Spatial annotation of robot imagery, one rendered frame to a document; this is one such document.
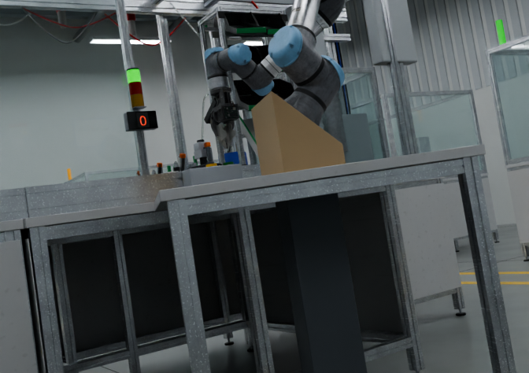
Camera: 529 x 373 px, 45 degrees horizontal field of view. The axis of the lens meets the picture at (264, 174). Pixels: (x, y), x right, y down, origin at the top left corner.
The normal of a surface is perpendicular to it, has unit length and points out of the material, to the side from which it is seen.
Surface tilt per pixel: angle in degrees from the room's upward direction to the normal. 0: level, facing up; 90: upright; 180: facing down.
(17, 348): 90
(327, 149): 90
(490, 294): 90
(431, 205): 90
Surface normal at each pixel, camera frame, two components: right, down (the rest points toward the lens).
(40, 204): 0.53, -0.15
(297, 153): 0.25, -0.11
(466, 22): -0.85, 0.10
